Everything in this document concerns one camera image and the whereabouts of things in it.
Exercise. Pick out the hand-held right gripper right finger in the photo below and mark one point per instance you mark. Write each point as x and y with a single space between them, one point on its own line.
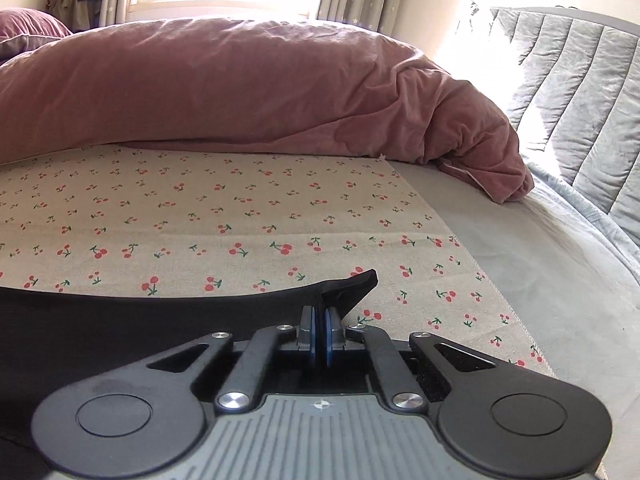
330 337

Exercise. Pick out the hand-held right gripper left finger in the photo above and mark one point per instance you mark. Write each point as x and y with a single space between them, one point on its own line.
309 336

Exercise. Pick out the black pants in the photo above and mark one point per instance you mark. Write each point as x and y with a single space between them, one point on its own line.
125 330

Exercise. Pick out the cherry print bed sheet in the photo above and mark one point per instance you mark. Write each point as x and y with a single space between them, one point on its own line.
210 210

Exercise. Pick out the grey mattress cover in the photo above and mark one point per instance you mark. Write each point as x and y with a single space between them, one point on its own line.
550 280

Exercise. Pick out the pink duvet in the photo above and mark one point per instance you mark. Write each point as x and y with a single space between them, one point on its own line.
225 85

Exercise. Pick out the grey quilted headboard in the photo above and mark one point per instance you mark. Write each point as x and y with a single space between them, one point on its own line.
580 90

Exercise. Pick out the mauve pillow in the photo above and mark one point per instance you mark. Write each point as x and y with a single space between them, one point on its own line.
27 27

